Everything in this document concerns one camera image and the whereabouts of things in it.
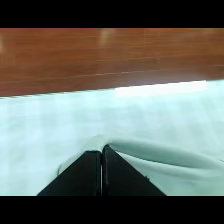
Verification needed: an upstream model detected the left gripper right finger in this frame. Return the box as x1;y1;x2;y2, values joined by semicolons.
101;144;167;197

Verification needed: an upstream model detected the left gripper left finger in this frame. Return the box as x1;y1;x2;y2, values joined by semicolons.
36;150;102;197

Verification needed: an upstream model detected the white garment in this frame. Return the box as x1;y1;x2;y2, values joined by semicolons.
55;134;224;197

